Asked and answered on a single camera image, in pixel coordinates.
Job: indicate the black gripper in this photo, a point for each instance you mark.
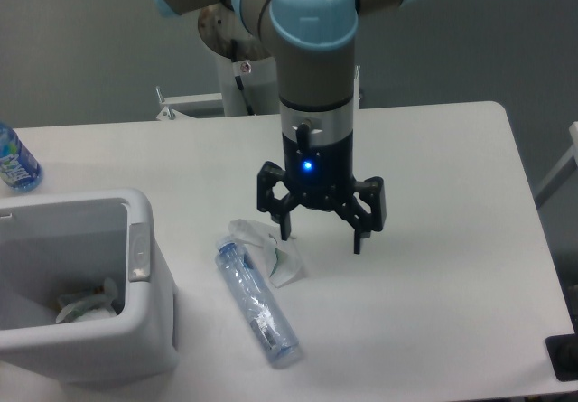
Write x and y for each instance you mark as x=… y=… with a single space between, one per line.
x=322 y=178

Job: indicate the white plastic wrapper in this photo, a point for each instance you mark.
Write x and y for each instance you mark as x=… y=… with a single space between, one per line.
x=281 y=259

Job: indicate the clear plastic bottle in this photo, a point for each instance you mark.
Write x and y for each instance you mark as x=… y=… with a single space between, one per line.
x=257 y=304

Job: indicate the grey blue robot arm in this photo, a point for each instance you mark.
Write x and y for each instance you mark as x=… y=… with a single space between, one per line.
x=313 y=44

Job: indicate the trash inside bin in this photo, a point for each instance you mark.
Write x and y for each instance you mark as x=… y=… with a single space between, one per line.
x=88 y=305

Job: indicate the white plastic trash can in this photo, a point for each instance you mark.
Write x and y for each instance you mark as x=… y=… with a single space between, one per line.
x=54 y=244

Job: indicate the black device at table edge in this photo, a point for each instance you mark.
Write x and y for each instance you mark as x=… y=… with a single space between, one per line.
x=562 y=350

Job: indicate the blue labelled water bottle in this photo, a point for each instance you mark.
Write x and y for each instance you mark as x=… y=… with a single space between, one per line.
x=20 y=170

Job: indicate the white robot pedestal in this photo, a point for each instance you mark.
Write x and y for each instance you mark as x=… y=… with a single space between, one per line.
x=246 y=71

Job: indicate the white bracket with bolts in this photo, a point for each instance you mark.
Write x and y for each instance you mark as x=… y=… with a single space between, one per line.
x=188 y=106

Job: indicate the white frame at right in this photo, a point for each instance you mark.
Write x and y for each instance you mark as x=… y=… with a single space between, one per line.
x=562 y=170

